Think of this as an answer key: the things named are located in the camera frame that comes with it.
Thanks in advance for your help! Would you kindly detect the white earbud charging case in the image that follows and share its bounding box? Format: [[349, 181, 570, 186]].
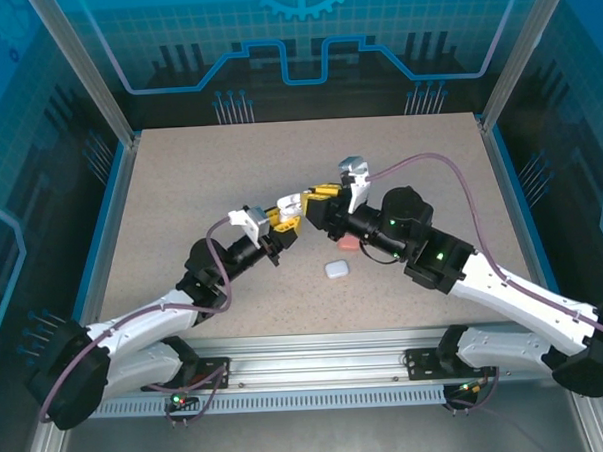
[[323, 259, 351, 281], [275, 192, 306, 221]]

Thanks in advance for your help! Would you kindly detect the blue table edge strip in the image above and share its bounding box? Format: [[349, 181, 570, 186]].
[[72, 141, 142, 322], [486, 119, 564, 304]]

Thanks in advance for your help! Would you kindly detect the small connector board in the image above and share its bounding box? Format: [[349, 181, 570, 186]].
[[455, 377, 490, 396], [166, 388, 200, 413]]

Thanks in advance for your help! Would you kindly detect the blue printed back panel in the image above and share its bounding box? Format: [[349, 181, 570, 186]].
[[53, 0, 553, 135]]

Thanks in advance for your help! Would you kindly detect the blue printed side panel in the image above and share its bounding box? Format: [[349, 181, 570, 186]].
[[491, 0, 603, 358], [0, 0, 139, 380]]

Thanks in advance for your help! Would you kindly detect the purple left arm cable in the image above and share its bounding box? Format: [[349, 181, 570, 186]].
[[30, 217, 244, 425]]

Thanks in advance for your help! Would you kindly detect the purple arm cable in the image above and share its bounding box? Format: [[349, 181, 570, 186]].
[[363, 145, 603, 362], [30, 217, 244, 425]]

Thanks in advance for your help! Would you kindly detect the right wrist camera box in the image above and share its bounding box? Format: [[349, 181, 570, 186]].
[[337, 155, 373, 216]]

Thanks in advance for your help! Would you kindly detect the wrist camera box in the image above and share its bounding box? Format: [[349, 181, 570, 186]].
[[227, 205, 278, 245], [337, 155, 373, 216]]

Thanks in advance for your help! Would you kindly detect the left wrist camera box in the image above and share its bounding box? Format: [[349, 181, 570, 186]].
[[227, 205, 278, 245]]

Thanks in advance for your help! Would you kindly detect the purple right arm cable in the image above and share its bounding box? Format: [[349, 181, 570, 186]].
[[363, 145, 603, 362]]

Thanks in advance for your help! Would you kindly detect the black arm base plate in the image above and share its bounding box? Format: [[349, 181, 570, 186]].
[[404, 345, 500, 383], [139, 356, 234, 394]]

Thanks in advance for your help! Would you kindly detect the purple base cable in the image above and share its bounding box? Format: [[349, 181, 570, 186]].
[[141, 364, 235, 430], [441, 361, 505, 417]]

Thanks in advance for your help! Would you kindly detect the aluminium front rail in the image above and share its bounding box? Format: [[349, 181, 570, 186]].
[[50, 318, 589, 403]]

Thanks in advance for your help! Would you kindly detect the slotted cable duct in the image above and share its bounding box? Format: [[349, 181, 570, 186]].
[[88, 383, 448, 421]]

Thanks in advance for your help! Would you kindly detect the aluminium frame post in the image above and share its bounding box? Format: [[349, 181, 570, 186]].
[[474, 0, 583, 134], [26, 0, 142, 152]]

